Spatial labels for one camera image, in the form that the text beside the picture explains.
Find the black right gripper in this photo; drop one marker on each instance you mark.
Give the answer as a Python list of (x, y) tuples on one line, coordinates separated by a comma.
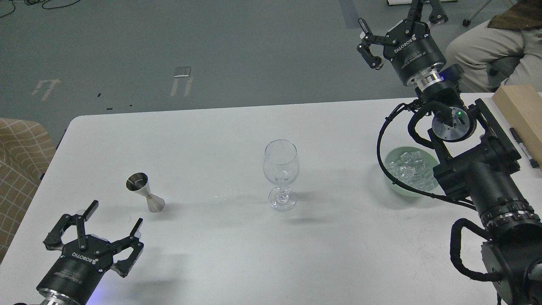
[(413, 51)]

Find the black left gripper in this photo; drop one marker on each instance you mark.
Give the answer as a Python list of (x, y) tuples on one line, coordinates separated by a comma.
[(76, 267)]

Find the steel cocktail jigger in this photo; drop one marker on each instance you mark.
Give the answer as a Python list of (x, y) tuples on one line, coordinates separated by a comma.
[(139, 183)]

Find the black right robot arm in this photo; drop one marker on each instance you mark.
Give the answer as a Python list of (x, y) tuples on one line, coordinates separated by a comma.
[(476, 161)]

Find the green bowl of ice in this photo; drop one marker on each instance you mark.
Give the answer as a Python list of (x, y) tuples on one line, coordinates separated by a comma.
[(413, 167)]

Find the clear wine glass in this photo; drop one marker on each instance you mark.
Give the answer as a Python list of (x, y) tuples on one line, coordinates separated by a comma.
[(281, 168)]

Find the seated person beige trousers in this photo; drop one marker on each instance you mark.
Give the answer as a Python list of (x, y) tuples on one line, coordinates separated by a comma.
[(515, 32)]

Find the beige checked cloth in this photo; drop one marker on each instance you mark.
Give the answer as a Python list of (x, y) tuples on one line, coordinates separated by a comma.
[(26, 150)]

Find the wooden block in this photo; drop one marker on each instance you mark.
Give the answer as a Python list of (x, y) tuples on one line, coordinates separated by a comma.
[(521, 106)]

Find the black marker pen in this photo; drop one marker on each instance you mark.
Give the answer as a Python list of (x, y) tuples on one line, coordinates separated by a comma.
[(533, 163)]

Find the grey floor plate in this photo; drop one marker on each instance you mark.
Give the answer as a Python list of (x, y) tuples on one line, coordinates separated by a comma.
[(182, 72)]

